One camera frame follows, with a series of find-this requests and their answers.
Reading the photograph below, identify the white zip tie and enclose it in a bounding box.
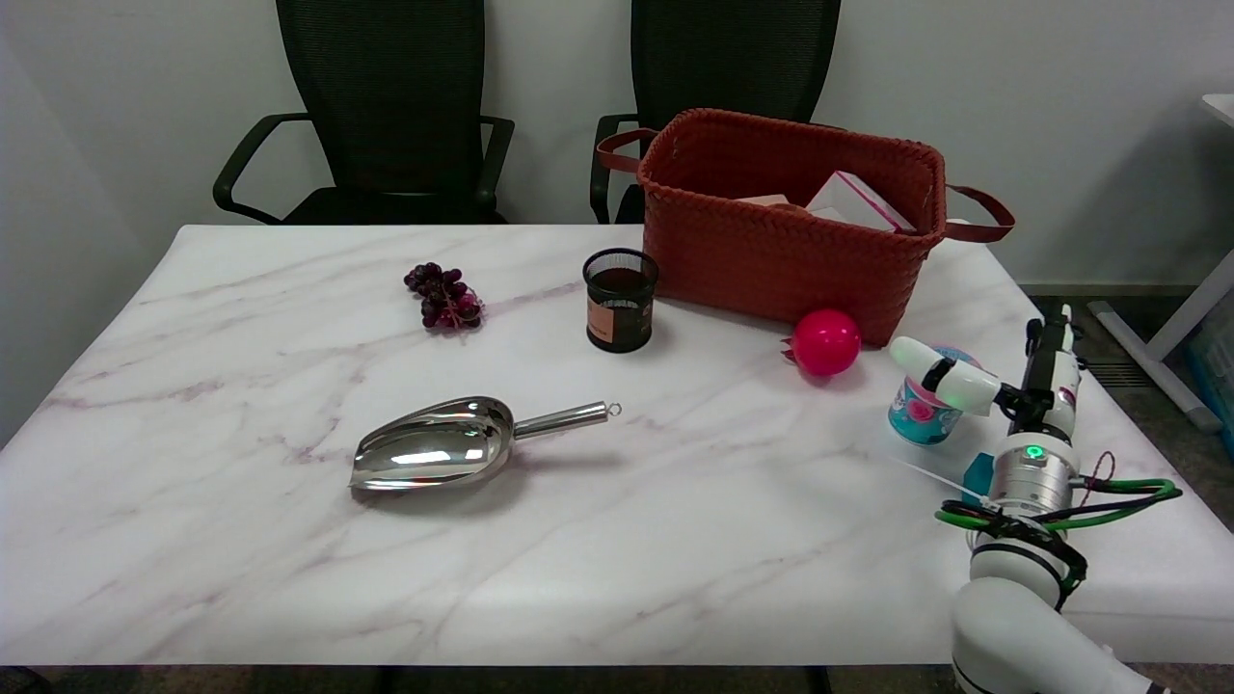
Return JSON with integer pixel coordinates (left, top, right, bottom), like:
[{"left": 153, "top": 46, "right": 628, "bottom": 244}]
[{"left": 892, "top": 457, "right": 1004, "bottom": 512}]

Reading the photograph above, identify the steel scoop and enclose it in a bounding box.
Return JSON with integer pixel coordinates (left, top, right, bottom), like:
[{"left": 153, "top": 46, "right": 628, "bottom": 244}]
[{"left": 349, "top": 395, "right": 623, "bottom": 493}]

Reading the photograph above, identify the green black cable loop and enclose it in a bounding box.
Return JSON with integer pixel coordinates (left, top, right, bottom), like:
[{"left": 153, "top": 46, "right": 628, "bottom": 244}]
[{"left": 933, "top": 478, "right": 1184, "bottom": 612}]

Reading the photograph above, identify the black mesh office chair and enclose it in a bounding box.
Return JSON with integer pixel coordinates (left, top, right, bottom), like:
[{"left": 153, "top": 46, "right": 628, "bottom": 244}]
[
  {"left": 213, "top": 0, "right": 516, "bottom": 226},
  {"left": 590, "top": 0, "right": 843, "bottom": 226}
]

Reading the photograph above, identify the teal cube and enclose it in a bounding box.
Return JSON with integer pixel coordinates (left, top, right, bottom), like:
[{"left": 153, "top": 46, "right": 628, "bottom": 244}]
[{"left": 961, "top": 452, "right": 996, "bottom": 504}]

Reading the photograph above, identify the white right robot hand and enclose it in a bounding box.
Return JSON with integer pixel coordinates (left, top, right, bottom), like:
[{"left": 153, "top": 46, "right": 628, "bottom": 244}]
[{"left": 888, "top": 305, "right": 1082, "bottom": 446}]

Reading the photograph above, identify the pink ball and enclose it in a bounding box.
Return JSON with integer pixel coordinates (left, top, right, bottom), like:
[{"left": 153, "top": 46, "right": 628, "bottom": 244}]
[{"left": 781, "top": 308, "right": 863, "bottom": 378}]

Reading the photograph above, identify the white desk leg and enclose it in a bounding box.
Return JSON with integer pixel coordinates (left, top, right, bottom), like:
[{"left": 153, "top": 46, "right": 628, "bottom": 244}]
[{"left": 1087, "top": 94, "right": 1234, "bottom": 433}]

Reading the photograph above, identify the purple grape bunch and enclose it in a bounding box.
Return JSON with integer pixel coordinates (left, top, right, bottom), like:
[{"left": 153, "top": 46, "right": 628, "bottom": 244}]
[{"left": 403, "top": 262, "right": 486, "bottom": 333}]

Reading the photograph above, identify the white pink box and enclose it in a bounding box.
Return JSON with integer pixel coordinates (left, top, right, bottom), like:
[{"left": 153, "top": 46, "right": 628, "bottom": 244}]
[{"left": 805, "top": 171, "right": 917, "bottom": 234}]

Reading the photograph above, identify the red woven basket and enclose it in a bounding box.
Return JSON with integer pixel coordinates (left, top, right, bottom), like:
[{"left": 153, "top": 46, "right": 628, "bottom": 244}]
[{"left": 596, "top": 108, "right": 1016, "bottom": 348}]

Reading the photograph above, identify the black mesh pen cup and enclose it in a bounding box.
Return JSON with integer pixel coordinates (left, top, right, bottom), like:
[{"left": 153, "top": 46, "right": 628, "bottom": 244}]
[{"left": 582, "top": 248, "right": 660, "bottom": 354}]

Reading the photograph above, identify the pink teal cup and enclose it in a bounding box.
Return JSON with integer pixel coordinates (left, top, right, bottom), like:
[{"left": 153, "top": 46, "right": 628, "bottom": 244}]
[{"left": 888, "top": 345, "right": 984, "bottom": 446}]

